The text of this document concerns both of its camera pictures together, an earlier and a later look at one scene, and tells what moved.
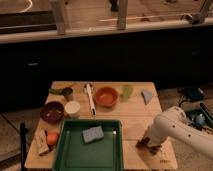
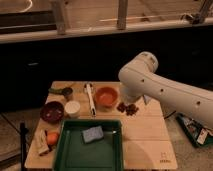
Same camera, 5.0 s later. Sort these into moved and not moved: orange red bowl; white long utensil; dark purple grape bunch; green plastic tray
Moved: dark purple grape bunch
Not moved: white long utensil; orange red bowl; green plastic tray
